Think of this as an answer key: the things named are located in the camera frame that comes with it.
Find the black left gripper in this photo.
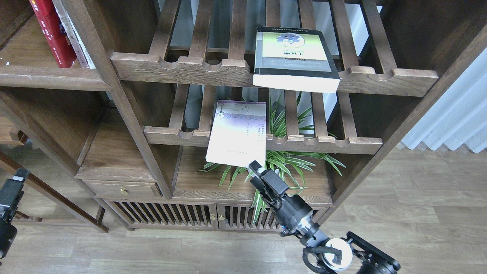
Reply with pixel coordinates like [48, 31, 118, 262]
[0, 168, 30, 259]

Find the black and yellow book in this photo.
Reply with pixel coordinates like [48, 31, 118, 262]
[253, 27, 341, 93]

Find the dark wooden bookshelf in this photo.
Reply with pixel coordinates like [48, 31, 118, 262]
[1, 0, 486, 231]

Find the white plant pot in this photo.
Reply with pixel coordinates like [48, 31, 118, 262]
[247, 167, 280, 177]

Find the white curtain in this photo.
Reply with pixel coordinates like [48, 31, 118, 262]
[401, 50, 487, 153]

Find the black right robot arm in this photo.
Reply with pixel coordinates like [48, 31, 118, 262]
[249, 161, 401, 274]

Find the white upright book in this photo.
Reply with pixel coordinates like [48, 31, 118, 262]
[53, 0, 96, 70]

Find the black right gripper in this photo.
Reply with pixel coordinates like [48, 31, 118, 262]
[249, 160, 322, 241]

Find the green spider plant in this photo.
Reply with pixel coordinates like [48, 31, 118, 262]
[198, 91, 346, 225]

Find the white lavender book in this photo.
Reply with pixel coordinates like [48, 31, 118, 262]
[205, 100, 266, 167]

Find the red book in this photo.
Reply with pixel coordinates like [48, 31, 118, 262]
[29, 0, 76, 68]

